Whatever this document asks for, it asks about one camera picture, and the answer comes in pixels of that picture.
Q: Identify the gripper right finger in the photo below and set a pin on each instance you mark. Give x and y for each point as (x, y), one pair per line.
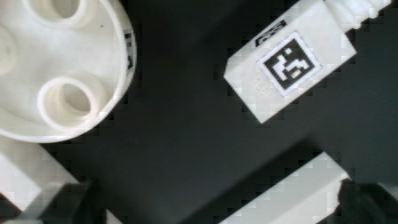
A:
(368, 203)

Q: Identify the white stool leg with tag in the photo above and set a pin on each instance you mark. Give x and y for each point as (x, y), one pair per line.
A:
(296, 52)

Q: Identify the white round stool seat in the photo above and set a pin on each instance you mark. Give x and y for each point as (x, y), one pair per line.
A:
(68, 61)

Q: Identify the white right fence wall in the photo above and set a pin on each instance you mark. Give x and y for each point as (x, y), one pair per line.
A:
(31, 170)

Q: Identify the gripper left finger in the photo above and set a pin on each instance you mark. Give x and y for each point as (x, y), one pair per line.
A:
(63, 205)

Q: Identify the white stool leg middle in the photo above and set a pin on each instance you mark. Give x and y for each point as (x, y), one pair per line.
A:
(301, 199)

